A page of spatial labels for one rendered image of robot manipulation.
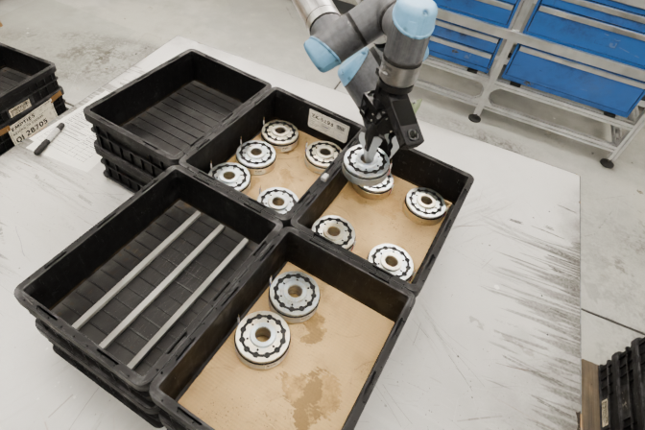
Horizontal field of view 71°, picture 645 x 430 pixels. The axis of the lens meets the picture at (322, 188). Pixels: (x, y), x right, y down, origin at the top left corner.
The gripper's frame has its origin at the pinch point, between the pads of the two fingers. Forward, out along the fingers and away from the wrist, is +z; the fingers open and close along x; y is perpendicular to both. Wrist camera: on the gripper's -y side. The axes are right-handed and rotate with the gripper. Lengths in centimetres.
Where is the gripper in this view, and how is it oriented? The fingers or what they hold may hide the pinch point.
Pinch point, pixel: (379, 159)
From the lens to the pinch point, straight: 102.7
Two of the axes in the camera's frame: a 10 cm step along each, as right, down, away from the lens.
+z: -1.3, 6.8, 7.2
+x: -9.1, 2.1, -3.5
